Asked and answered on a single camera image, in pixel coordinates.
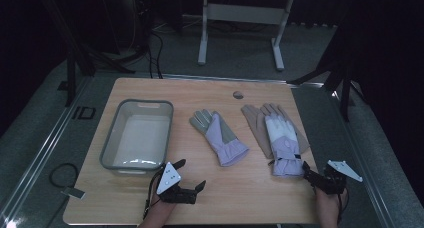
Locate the grey plastic basin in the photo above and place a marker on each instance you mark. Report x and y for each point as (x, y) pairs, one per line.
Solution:
(140, 138)

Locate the person's right hand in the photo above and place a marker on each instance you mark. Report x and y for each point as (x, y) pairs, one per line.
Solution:
(328, 201)

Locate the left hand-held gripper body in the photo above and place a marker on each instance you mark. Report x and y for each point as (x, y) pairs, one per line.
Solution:
(168, 178)

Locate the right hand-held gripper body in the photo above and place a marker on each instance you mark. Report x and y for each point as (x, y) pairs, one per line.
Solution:
(333, 183)

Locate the purple and white glove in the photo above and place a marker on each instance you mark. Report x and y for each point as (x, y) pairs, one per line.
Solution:
(283, 144)

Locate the grey tape piece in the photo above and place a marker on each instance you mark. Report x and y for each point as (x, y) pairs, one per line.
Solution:
(73, 192)

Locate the white desk frame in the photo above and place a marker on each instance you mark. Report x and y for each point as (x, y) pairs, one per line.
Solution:
(245, 13)

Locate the metal floor rail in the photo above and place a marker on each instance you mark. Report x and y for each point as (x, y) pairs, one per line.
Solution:
(233, 78)
(40, 151)
(363, 154)

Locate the person's left hand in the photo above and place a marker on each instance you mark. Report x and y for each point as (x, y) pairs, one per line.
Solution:
(160, 206)

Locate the dark equipment with red light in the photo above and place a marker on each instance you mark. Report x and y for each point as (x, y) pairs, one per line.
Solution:
(143, 1)

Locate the purple and grey glove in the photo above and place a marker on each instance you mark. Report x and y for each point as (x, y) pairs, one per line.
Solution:
(220, 138)

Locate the black tripod stand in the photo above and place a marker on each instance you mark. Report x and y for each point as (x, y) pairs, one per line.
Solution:
(71, 54)
(341, 74)

